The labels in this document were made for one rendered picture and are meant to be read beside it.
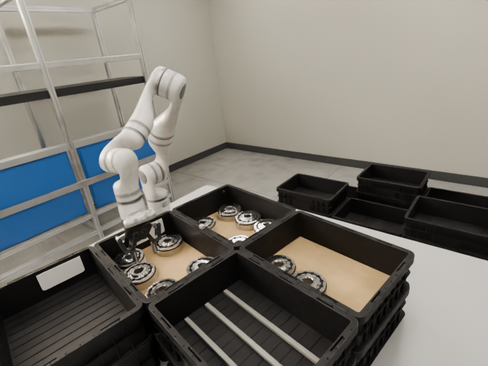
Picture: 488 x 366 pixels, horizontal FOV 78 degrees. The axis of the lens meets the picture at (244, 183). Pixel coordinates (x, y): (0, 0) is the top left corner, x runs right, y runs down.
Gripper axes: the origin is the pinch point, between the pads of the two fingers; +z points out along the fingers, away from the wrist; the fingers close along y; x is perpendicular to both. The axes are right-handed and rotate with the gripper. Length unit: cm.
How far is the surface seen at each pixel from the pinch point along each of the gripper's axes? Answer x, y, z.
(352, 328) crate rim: 60, -22, -1
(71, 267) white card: -14.2, 19.9, 2.5
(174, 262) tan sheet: -0.5, -8.7, 8.8
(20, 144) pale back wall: -270, 24, 4
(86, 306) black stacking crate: -0.6, 20.0, 9.0
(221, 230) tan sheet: -5.4, -31.6, 8.8
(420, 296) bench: 56, -65, 22
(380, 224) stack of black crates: -1, -143, 54
